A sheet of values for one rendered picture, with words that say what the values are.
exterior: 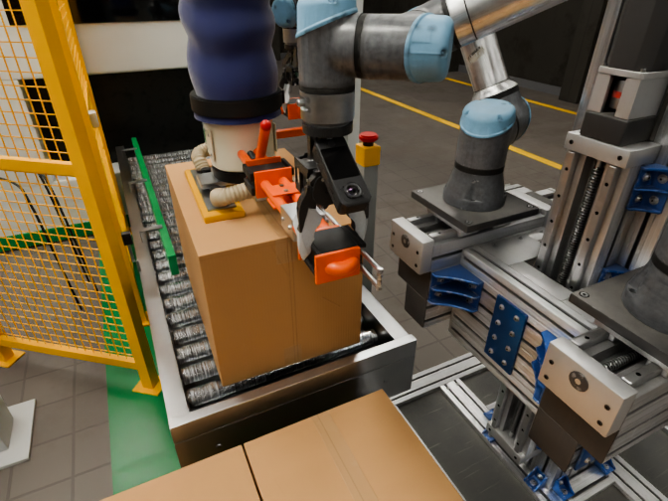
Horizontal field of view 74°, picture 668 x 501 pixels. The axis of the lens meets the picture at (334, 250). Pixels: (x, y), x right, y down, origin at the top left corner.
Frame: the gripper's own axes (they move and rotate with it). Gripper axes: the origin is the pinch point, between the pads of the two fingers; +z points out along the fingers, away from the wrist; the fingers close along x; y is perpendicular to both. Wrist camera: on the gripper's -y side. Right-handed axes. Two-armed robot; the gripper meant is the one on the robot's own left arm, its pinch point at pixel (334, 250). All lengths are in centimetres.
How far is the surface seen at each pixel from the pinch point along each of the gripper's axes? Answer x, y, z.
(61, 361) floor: 81, 132, 114
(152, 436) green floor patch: 45, 73, 114
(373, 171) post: -51, 81, 24
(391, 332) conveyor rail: -32, 31, 55
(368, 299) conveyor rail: -34, 49, 55
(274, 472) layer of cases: 13, 6, 60
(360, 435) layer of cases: -10, 6, 60
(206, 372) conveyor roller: 22, 44, 61
